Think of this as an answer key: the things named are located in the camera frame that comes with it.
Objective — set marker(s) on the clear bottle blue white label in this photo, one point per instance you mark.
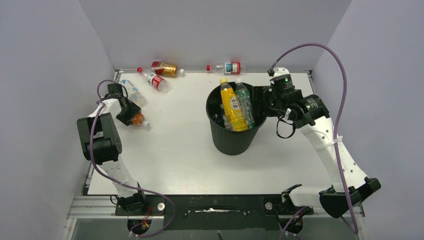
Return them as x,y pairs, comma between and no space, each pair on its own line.
133,93

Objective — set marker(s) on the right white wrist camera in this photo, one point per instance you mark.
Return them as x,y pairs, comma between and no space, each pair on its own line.
277,72

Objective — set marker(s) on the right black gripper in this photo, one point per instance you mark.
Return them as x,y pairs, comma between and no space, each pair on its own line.
260,94

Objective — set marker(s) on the black plastic waste bin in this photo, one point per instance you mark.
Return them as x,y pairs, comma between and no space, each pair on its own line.
226,141

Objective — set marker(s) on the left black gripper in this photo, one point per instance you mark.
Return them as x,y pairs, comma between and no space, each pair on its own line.
134,110

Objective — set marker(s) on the green label water bottle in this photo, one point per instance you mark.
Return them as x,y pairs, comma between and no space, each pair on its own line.
224,117

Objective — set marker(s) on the clear bottle red blue label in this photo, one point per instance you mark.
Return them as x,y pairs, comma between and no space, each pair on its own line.
227,68

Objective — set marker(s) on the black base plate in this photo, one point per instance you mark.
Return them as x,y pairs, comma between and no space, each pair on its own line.
215,212

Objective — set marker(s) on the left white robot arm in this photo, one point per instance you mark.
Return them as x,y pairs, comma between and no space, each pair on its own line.
102,145

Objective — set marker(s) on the gold red tea bottle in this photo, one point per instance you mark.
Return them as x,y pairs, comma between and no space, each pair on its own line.
167,70

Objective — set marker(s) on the yellow honey pomelo drink bottle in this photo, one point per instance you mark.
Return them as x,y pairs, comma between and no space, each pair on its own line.
233,110

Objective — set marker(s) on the dark green jasmine tea bottle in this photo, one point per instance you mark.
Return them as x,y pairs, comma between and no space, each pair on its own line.
243,95

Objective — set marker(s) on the orange drink bottle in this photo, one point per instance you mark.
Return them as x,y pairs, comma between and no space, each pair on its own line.
140,121

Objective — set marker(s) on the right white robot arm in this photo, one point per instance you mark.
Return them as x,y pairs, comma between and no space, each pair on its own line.
350,185

